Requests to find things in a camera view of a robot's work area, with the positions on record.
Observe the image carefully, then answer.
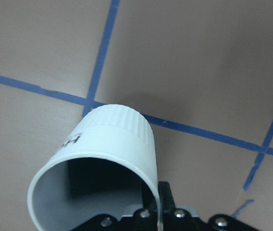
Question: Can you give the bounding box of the white ribbed mug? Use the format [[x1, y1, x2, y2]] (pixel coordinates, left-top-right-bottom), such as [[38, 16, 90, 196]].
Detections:
[[27, 104, 161, 231]]

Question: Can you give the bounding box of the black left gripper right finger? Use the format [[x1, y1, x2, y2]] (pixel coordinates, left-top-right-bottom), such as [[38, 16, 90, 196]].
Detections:
[[158, 181, 176, 216]]

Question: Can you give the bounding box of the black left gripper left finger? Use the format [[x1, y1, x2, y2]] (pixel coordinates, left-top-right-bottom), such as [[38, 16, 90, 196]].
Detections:
[[67, 158, 159, 231]]

